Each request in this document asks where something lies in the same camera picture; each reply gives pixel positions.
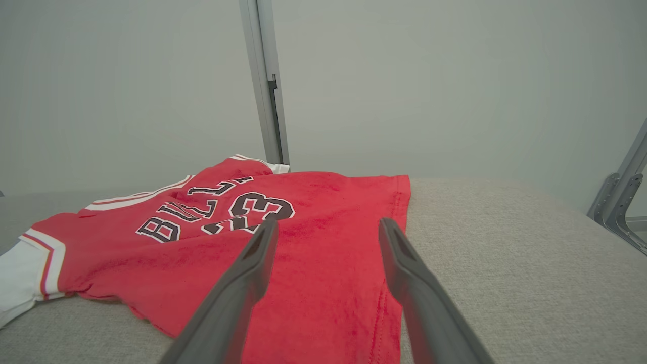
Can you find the red jersey with white sleeves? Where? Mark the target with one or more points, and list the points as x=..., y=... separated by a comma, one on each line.
x=313, y=283

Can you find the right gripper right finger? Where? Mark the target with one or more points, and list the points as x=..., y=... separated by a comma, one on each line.
x=429, y=313

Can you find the grey metal frame bracket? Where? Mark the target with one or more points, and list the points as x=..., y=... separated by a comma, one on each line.
x=619, y=202

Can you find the grey partition post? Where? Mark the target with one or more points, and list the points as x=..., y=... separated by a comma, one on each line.
x=265, y=76

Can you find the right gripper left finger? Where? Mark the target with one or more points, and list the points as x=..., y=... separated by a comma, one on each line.
x=227, y=313

